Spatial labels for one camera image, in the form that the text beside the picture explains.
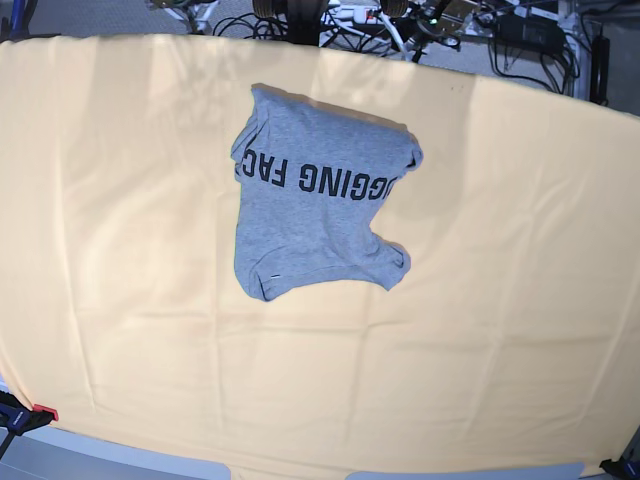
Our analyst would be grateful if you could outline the grey t-shirt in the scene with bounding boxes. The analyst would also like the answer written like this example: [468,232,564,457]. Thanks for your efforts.
[231,86,423,302]

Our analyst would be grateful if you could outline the blue clamp with red tip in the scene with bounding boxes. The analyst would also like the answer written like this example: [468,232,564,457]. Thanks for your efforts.
[0,391,59,456]

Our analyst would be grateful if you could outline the blue clamp right corner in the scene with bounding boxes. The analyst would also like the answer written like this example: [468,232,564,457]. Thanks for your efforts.
[599,457,640,480]

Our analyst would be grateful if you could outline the yellow table cloth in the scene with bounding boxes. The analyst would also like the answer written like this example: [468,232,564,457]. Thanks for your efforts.
[1,35,639,479]

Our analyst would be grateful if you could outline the white power strip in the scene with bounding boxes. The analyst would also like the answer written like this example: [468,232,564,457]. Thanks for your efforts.
[322,5,384,26]

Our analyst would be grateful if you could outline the tangle of black cables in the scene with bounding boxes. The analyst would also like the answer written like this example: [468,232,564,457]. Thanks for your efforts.
[487,9,584,96]

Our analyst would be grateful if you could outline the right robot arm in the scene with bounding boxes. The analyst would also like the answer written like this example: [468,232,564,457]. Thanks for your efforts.
[145,0,219,35]

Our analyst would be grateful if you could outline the black power adapter brick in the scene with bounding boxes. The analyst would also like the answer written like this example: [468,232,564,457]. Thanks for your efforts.
[495,15,566,55]

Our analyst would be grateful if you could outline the black robot base post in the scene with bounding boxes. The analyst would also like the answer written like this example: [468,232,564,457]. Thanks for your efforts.
[279,0,328,47]

